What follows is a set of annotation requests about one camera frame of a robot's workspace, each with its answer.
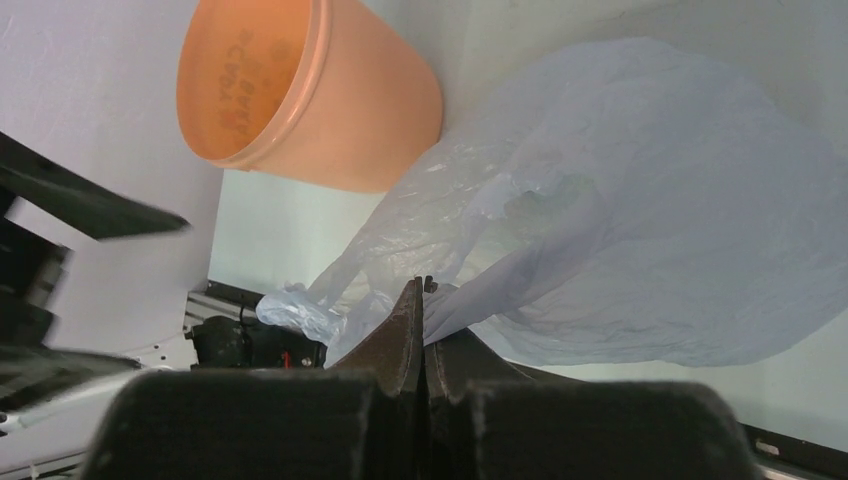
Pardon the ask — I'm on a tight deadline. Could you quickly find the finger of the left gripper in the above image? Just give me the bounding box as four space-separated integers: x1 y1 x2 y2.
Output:
1 134 190 240

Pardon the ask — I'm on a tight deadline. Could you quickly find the light blue plastic trash bag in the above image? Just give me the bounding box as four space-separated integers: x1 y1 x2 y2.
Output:
256 38 847 367

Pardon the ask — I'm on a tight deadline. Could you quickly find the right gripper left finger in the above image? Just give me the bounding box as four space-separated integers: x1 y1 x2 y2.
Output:
80 278 424 479

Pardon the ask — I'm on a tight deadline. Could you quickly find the orange plastic trash bin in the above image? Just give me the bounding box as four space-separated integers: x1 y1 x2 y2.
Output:
176 1 443 193

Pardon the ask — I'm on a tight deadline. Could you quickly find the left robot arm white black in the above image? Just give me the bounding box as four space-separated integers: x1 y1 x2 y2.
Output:
1 134 189 443

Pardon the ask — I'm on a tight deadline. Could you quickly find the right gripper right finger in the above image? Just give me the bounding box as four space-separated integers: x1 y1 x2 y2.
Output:
422 275 760 480

